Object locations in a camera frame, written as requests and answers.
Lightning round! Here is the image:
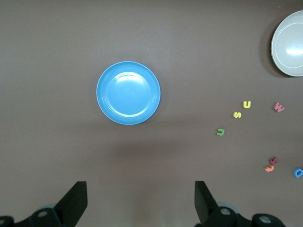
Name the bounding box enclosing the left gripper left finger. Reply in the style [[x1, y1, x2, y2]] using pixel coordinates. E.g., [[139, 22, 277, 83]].
[[0, 181, 88, 227]]

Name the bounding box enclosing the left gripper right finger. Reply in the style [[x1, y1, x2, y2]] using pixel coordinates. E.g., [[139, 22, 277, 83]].
[[194, 181, 288, 227]]

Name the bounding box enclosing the pink foam letter w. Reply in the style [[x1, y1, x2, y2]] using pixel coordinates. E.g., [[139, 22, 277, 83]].
[[272, 102, 285, 113]]

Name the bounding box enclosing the blue plate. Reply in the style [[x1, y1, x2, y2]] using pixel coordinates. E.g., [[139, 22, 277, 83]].
[[96, 61, 161, 126]]

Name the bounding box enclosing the beige plate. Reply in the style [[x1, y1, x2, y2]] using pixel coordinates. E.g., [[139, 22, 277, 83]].
[[270, 10, 303, 77]]

